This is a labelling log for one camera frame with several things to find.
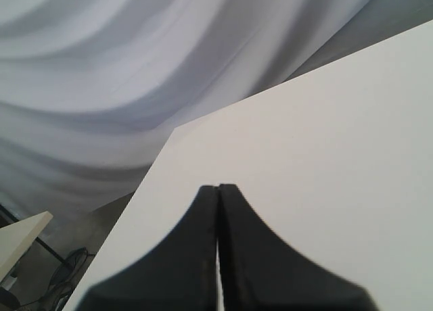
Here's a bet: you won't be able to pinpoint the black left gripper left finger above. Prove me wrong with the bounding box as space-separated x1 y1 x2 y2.
77 185 219 310

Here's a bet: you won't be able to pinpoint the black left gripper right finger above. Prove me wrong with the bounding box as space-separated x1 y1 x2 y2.
218 184 375 310

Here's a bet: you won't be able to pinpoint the grey fabric backdrop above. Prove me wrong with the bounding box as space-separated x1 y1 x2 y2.
1 0 432 222

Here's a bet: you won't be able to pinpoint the black floor cables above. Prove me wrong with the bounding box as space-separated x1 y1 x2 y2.
20 248 97 308

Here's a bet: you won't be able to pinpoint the white side table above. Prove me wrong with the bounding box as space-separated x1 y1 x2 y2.
0 212 53 281

